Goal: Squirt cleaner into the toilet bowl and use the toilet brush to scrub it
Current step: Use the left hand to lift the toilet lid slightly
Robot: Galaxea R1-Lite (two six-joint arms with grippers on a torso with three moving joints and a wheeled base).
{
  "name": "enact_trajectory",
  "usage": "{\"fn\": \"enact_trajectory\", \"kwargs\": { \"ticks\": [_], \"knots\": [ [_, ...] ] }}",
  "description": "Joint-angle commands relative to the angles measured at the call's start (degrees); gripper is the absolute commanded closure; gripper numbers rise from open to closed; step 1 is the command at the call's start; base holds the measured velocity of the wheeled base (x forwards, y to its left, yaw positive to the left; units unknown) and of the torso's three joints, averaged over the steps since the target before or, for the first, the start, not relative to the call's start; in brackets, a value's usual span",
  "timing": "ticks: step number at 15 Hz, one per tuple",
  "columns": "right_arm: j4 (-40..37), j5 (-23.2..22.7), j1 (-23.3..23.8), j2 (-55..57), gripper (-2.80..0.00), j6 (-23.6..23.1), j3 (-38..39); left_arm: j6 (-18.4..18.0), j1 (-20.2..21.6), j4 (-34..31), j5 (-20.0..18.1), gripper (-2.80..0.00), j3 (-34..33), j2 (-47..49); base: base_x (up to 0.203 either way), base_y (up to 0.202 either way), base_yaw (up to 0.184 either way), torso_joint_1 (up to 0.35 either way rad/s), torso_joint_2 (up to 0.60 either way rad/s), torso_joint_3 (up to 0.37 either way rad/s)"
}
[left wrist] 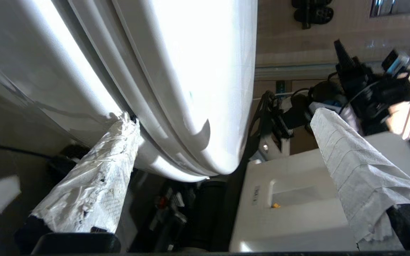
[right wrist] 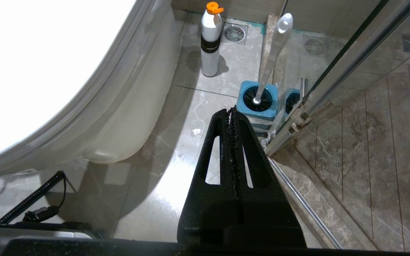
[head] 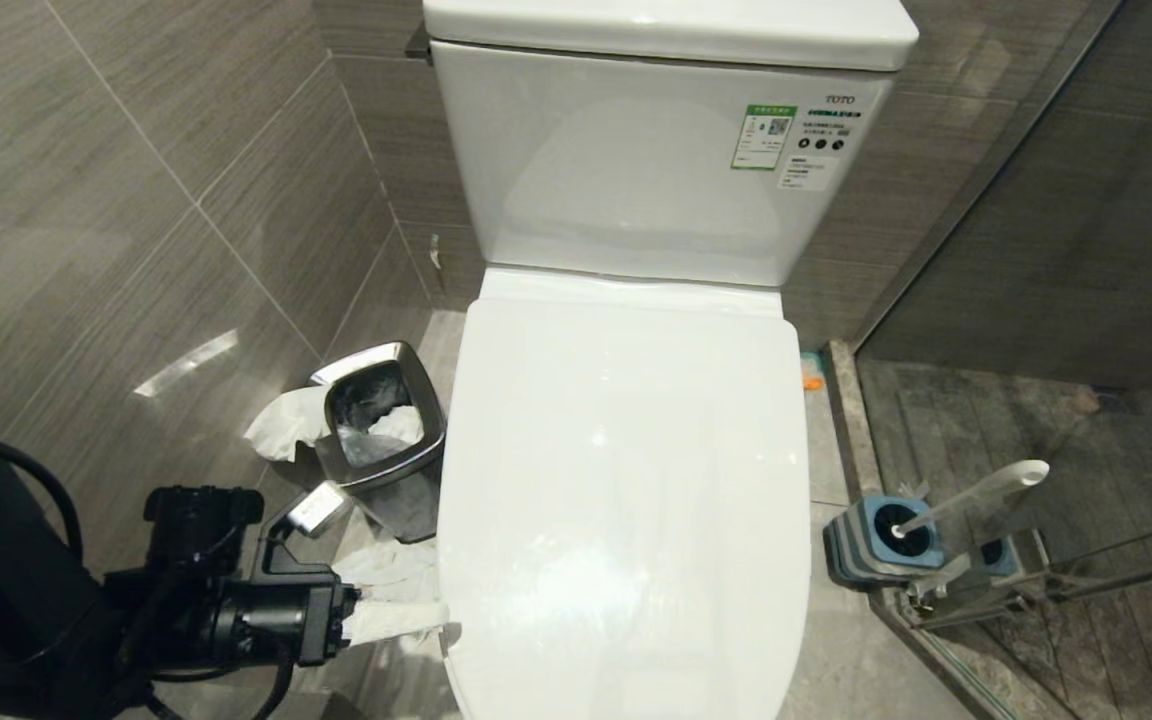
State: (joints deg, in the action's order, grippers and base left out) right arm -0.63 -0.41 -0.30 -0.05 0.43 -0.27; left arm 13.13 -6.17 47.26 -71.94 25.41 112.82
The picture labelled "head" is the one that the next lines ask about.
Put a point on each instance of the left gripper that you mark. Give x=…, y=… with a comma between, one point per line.
x=286, y=620

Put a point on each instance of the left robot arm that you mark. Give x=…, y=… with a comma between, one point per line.
x=16, y=590

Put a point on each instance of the white toilet lid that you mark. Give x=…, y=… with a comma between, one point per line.
x=626, y=480

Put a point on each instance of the blue grey brush holder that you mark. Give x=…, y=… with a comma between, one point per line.
x=866, y=550

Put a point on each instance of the white toilet tank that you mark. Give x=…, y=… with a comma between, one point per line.
x=626, y=170

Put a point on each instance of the white toilet brush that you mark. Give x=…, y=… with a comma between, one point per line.
x=986, y=492

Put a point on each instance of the silver square trash bin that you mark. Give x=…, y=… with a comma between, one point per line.
x=406, y=480

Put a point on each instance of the clear bin liner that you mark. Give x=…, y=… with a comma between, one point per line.
x=376, y=420

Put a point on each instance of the white crumpled tissue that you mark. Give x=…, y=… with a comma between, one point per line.
x=281, y=425

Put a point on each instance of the small orange teal object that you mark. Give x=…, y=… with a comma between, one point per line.
x=812, y=372

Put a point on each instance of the green white label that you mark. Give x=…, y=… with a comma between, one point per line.
x=763, y=136

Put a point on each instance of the white printed label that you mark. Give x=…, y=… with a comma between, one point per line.
x=821, y=140

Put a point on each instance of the white tank lid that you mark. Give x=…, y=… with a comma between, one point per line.
x=676, y=25

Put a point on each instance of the glass shower door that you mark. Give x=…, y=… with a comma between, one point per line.
x=1086, y=300

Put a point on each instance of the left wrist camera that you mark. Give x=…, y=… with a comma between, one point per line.
x=314, y=510

